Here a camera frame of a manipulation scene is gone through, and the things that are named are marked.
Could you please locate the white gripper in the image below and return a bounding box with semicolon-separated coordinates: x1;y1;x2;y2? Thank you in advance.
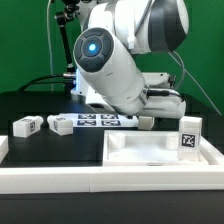
139;72;186;119

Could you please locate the black cable bundle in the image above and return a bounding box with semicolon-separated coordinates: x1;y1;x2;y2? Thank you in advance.
17;73;77;93

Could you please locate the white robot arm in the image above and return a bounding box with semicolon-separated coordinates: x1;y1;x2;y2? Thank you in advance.
62;0;189;119

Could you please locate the white marker sheet with tags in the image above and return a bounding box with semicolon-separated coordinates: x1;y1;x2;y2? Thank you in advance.
61;113;138;127

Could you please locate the white U-shaped fence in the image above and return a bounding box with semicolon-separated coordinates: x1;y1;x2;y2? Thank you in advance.
0;136;224;194

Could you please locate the thin white cable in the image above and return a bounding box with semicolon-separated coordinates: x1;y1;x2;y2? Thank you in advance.
45;0;56;92

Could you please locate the white square table top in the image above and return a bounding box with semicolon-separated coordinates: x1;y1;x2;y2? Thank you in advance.
102;130;208;166

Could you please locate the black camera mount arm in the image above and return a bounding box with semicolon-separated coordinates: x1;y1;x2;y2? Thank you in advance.
55;0;80;78

